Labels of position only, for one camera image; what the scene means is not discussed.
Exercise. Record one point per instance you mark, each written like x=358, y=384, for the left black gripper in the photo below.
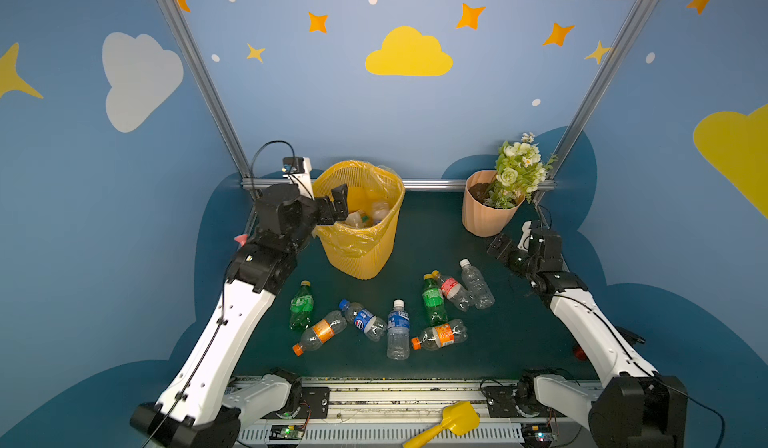
x=327, y=209

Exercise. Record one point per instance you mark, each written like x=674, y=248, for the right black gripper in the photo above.
x=507, y=251

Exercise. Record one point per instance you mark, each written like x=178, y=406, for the clear crushed bottle green cap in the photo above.
x=357, y=219

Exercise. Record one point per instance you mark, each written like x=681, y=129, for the water bottle blue label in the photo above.
x=398, y=332
x=379, y=211

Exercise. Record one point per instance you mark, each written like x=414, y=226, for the clear bottle white cap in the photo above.
x=476, y=284

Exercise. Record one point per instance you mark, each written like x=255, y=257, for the clear bottle orange label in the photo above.
x=440, y=336
x=314, y=337

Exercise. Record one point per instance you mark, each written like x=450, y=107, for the pepsi bottle blue cap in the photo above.
x=371, y=325

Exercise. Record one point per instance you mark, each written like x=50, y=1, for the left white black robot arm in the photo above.
x=192, y=410

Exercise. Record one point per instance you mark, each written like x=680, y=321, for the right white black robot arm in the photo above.
x=636, y=406

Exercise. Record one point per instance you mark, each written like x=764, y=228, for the yellow mesh waste bin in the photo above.
x=366, y=266

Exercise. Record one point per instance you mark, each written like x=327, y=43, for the yellow plastic bin liner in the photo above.
x=366, y=183

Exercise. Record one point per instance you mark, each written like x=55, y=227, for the ribbed terracotta flower pot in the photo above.
x=482, y=220

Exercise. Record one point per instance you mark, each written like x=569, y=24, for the clear bottle pink label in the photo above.
x=453, y=291

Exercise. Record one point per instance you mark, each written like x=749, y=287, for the white green artificial flowers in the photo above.
x=519, y=171

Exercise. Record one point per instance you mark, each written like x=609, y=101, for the green bottle yellow cap centre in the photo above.
x=433, y=300

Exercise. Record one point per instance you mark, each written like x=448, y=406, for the pink watering can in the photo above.
x=241, y=239

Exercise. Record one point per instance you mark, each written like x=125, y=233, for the green bottle left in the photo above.
x=301, y=307

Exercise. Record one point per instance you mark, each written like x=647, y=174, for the yellow toy shovel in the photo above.
x=459, y=418

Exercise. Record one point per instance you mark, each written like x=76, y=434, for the right green circuit board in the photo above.
x=537, y=436

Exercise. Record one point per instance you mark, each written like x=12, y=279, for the green circuit board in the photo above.
x=537, y=436
x=286, y=433

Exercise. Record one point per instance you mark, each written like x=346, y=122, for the left green circuit board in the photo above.
x=286, y=433

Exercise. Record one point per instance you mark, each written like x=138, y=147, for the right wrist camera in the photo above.
x=526, y=230

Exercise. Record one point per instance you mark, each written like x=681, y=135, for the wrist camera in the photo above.
x=526, y=230
x=297, y=170

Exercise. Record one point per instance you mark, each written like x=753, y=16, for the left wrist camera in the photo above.
x=297, y=170

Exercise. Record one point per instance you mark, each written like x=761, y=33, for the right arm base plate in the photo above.
x=511, y=402

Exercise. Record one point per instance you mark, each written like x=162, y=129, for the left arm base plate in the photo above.
x=312, y=401

